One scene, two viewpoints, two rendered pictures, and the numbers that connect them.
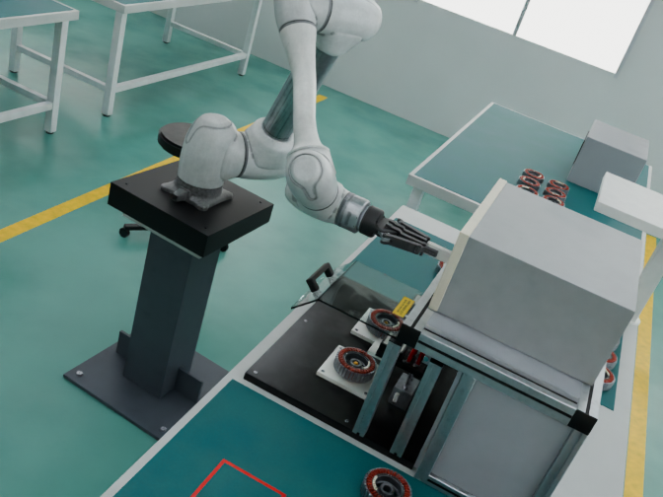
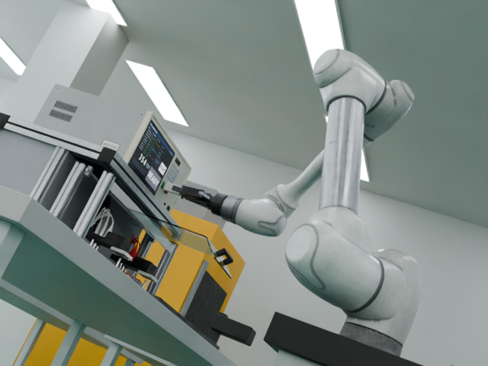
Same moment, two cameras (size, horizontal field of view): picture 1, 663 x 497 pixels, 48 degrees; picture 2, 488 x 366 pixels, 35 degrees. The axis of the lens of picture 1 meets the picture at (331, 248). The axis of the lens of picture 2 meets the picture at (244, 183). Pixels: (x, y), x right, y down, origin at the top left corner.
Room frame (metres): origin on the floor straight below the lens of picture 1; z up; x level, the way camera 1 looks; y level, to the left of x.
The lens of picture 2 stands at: (4.14, 0.25, 0.53)
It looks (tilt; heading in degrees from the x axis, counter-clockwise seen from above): 17 degrees up; 186
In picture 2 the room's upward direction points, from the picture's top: 25 degrees clockwise
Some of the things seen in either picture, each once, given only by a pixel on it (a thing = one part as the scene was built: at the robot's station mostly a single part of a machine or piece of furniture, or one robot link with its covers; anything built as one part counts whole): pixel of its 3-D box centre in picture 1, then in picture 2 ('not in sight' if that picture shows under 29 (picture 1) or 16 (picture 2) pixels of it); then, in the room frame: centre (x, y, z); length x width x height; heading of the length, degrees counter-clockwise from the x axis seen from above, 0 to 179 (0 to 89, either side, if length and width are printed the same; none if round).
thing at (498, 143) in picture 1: (523, 227); not in sight; (3.96, -1.00, 0.38); 1.85 x 1.10 x 0.75; 165
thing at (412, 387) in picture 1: (404, 390); not in sight; (1.57, -0.30, 0.80); 0.08 x 0.05 x 0.06; 165
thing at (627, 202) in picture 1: (621, 261); not in sight; (2.44, -0.98, 0.98); 0.37 x 0.35 x 0.46; 165
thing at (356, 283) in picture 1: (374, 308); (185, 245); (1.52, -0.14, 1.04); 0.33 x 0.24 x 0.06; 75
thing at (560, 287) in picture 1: (541, 271); (113, 152); (1.63, -0.50, 1.22); 0.44 x 0.39 x 0.20; 165
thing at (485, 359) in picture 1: (520, 311); (96, 181); (1.64, -0.50, 1.09); 0.68 x 0.44 x 0.05; 165
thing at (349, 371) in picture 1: (355, 364); not in sight; (1.61, -0.16, 0.80); 0.11 x 0.11 x 0.04
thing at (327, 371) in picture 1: (352, 372); not in sight; (1.61, -0.16, 0.78); 0.15 x 0.15 x 0.01; 75
